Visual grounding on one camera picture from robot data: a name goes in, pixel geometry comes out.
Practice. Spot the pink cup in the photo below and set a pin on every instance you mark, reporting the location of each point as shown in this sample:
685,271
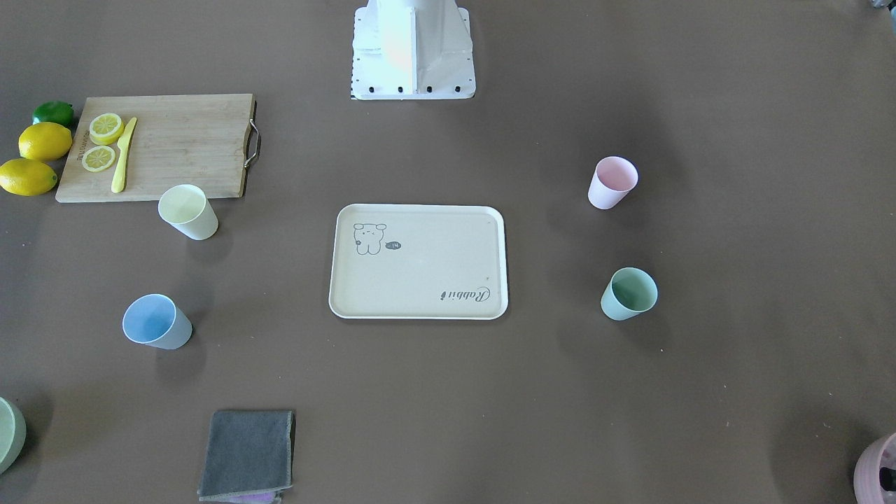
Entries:
614,177

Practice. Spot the cream yellow cup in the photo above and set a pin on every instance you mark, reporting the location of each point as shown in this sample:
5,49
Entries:
186,208

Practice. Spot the cream rabbit tray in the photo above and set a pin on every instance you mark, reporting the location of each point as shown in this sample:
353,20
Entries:
419,261

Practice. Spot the mint green cup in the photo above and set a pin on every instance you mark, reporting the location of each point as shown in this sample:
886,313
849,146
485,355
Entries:
630,292

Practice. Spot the bamboo cutting board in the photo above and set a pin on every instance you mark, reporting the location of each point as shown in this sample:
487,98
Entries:
199,139

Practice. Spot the grey folded cloth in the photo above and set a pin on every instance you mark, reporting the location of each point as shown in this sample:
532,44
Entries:
248,456

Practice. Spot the light blue cup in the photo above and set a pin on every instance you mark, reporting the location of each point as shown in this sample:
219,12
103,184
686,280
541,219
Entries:
154,320

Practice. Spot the yellow plastic knife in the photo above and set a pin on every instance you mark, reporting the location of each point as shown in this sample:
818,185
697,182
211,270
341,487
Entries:
123,143

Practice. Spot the lemon half upper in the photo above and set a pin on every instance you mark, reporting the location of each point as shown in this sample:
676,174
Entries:
105,129

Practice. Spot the green lime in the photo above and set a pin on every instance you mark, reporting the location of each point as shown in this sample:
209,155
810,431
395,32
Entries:
54,111

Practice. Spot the whole yellow lemon upper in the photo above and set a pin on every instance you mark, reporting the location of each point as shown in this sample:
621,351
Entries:
45,142

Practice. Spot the whole yellow lemon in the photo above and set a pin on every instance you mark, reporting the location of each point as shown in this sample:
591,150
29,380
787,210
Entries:
45,142
27,177

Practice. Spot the whole yellow lemon lower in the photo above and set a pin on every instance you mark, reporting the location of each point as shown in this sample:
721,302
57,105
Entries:
27,177

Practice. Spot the mint green bowl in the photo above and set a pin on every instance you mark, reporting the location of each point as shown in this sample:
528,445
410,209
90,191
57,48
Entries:
13,433

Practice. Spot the pink bowl with ice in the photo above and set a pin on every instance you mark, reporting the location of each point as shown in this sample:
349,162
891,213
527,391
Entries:
873,477

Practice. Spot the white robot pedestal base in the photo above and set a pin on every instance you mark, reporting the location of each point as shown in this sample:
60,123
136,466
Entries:
412,50

